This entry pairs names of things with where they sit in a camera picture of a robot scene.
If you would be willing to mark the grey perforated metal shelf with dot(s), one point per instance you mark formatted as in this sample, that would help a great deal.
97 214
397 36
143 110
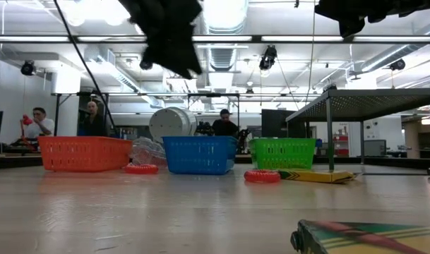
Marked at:
377 102

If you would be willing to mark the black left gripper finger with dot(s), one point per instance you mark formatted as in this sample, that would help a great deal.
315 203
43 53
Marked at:
176 61

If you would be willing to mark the orange plastic basket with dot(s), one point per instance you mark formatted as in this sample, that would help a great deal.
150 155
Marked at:
84 155

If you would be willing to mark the large black monitor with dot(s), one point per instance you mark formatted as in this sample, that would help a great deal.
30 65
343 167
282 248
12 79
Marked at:
273 123

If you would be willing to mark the clear plastic bag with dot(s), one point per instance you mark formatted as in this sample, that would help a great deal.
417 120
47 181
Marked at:
147 151

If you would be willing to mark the red white storage shelf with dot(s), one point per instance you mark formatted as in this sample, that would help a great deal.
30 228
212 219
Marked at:
341 148

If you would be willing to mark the red desk lamp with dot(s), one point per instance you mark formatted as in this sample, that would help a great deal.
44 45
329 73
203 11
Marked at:
27 120

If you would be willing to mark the black aluminium rig frame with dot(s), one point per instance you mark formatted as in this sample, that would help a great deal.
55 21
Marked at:
349 39

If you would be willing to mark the white cylindrical appliance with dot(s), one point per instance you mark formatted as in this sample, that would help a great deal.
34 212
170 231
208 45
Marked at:
170 123

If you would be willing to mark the black background robot arm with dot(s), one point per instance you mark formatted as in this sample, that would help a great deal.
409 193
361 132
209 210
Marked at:
243 139

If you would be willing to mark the grey cabinet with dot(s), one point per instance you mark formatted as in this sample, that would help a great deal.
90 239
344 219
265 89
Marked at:
375 148

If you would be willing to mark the orange coil wristband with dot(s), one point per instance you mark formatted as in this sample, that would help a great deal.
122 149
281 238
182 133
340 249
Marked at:
262 177
142 169

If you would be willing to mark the green plastic basket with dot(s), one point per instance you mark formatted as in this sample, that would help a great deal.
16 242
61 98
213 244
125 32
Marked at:
283 155

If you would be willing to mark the blue plastic basket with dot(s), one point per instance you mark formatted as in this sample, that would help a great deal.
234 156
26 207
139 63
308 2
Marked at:
200 155

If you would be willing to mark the black background workstation frame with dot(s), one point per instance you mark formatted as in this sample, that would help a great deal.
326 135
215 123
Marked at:
147 94

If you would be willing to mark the wooden cabinet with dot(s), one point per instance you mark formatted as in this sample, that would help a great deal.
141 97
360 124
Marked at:
412 141

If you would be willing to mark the black ceiling spotlight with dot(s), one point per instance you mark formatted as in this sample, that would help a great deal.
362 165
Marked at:
397 64
28 68
146 64

